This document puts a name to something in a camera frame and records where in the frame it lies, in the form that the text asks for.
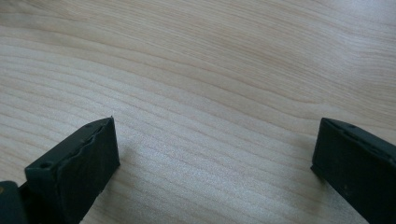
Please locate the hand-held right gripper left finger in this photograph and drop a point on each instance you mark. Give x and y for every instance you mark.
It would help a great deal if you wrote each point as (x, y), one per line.
(81, 169)

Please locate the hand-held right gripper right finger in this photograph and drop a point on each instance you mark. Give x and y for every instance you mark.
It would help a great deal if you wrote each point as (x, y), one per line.
(355, 165)

